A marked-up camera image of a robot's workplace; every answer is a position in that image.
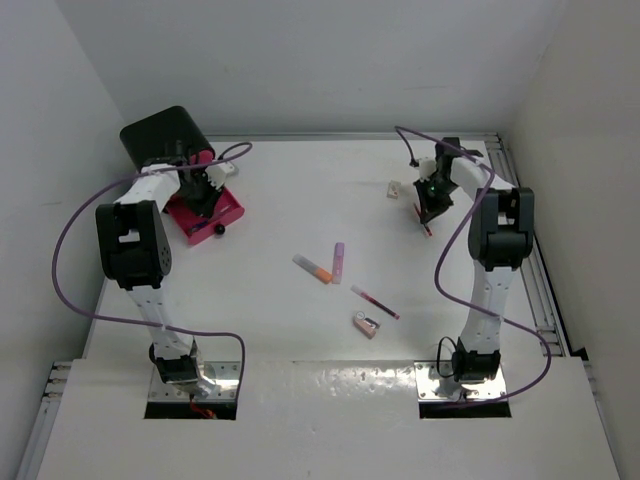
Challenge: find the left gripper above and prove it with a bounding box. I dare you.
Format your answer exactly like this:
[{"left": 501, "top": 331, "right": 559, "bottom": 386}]
[{"left": 174, "top": 170, "right": 224, "bottom": 218}]

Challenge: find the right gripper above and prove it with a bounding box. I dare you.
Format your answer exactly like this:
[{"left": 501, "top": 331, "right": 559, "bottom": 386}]
[{"left": 413, "top": 175, "right": 458, "bottom": 223}]

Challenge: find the red gel pen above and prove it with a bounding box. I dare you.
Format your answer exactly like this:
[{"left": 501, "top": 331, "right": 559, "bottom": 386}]
[{"left": 412, "top": 202, "right": 434, "bottom": 238}]

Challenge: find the pink drawer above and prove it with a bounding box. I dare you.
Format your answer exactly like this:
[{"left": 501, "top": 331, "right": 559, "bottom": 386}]
[{"left": 166, "top": 188, "right": 245, "bottom": 246}]

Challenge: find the clear red ink pen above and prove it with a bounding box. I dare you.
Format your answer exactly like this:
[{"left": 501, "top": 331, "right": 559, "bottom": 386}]
[{"left": 350, "top": 285, "right": 400, "bottom": 320}]

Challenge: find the blue capped pen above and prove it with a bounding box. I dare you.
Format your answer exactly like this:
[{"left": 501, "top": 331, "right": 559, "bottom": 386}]
[{"left": 188, "top": 221, "right": 210, "bottom": 235}]

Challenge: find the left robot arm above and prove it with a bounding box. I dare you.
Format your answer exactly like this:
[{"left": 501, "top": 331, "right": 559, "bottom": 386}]
[{"left": 95, "top": 150, "right": 215, "bottom": 399}]

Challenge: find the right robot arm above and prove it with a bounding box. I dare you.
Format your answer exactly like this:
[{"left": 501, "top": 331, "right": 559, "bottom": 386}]
[{"left": 412, "top": 137, "right": 535, "bottom": 384}]

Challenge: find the white eraser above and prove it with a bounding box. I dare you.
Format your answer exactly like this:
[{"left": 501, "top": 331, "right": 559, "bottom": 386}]
[{"left": 386, "top": 180, "right": 401, "bottom": 199}]

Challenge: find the black drawer cabinet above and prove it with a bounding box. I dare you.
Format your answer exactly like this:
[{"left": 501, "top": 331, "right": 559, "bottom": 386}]
[{"left": 119, "top": 106, "right": 215, "bottom": 171}]

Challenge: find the purple highlighter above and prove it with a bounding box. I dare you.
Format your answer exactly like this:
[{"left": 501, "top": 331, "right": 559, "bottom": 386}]
[{"left": 332, "top": 242, "right": 345, "bottom": 284}]

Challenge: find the orange highlighter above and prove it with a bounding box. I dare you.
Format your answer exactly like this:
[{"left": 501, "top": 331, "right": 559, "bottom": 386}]
[{"left": 292, "top": 254, "right": 333, "bottom": 284}]

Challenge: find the pink eraser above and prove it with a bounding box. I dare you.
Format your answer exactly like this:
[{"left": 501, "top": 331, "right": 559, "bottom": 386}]
[{"left": 352, "top": 311, "right": 380, "bottom": 340}]

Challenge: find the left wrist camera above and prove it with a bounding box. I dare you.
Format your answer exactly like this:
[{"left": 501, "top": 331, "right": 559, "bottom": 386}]
[{"left": 206, "top": 161, "right": 239, "bottom": 188}]

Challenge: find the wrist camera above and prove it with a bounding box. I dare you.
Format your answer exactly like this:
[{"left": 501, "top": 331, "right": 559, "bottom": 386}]
[
  {"left": 409, "top": 157, "right": 437, "bottom": 181},
  {"left": 206, "top": 161, "right": 239, "bottom": 188}
]

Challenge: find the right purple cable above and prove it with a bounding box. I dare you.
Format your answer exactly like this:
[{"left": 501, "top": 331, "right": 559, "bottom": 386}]
[{"left": 394, "top": 124, "right": 553, "bottom": 409}]

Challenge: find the purple cable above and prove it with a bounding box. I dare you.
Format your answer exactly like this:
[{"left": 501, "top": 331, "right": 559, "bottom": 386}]
[
  {"left": 394, "top": 124, "right": 553, "bottom": 409},
  {"left": 51, "top": 141, "right": 254, "bottom": 396}
]

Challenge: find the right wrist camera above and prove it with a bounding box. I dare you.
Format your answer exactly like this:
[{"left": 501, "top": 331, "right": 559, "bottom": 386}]
[{"left": 409, "top": 157, "right": 437, "bottom": 181}]

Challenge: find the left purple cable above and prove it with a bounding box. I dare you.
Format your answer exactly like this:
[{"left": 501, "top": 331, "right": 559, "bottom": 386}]
[{"left": 51, "top": 141, "right": 254, "bottom": 396}]

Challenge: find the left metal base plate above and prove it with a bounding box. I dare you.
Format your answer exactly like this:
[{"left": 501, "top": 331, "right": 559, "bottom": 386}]
[{"left": 147, "top": 361, "right": 240, "bottom": 403}]

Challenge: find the metal base plate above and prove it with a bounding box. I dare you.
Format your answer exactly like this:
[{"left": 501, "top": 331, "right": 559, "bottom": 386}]
[
  {"left": 147, "top": 361, "right": 240, "bottom": 403},
  {"left": 414, "top": 361, "right": 507, "bottom": 404}
]

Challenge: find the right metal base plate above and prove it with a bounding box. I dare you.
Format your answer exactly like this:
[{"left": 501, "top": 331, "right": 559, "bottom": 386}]
[{"left": 414, "top": 361, "right": 507, "bottom": 404}]

